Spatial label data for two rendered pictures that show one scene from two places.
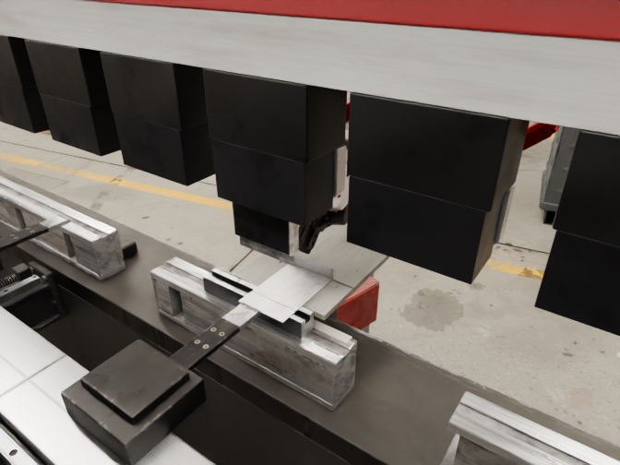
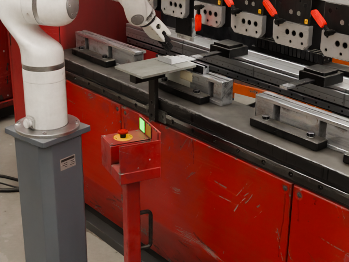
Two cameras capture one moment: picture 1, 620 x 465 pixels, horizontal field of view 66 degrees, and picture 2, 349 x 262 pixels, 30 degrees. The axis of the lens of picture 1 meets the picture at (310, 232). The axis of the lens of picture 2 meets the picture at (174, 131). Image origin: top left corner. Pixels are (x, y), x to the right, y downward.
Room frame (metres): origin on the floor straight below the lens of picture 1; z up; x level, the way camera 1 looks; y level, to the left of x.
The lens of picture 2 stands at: (3.04, 0.70, 1.70)
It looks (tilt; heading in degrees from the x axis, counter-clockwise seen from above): 22 degrees down; 195
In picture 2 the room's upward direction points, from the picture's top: straight up
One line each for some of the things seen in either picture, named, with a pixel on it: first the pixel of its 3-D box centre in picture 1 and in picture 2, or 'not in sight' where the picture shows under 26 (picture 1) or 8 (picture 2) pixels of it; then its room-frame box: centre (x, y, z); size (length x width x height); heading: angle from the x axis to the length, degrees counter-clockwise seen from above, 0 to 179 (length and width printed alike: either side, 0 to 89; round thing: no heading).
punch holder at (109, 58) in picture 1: (168, 113); (215, 1); (0.69, 0.20, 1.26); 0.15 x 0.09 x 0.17; 55
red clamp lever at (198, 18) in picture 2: not in sight; (199, 17); (0.72, 0.15, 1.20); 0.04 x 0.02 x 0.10; 145
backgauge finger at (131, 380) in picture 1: (184, 354); (215, 50); (0.45, 0.16, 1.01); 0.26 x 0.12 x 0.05; 145
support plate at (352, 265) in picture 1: (323, 258); (155, 66); (0.70, -0.02, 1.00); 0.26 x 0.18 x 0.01; 145
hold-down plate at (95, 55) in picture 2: not in sight; (93, 56); (0.28, -0.46, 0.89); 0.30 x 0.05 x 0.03; 55
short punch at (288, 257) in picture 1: (265, 226); (185, 27); (0.58, 0.06, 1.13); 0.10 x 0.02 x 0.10; 55
